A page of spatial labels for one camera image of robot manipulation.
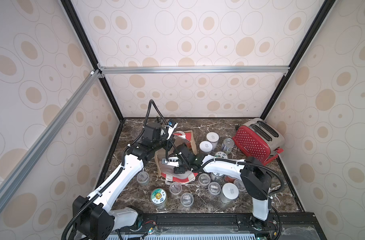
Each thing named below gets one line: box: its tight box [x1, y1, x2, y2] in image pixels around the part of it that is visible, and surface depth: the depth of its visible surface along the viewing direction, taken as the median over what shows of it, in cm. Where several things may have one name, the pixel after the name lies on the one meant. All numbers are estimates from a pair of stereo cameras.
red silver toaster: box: [232, 118, 285, 166], surface depth 89 cm
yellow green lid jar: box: [150, 187, 167, 210], surface depth 76 cm
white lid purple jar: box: [220, 182, 240, 205], surface depth 76 cm
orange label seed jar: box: [215, 151, 228, 159], surface depth 91 cm
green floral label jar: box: [136, 171, 149, 186], surface depth 85 cm
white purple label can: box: [199, 140, 214, 153], surface depth 94 cm
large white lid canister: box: [206, 132, 220, 150], surface depth 99 cm
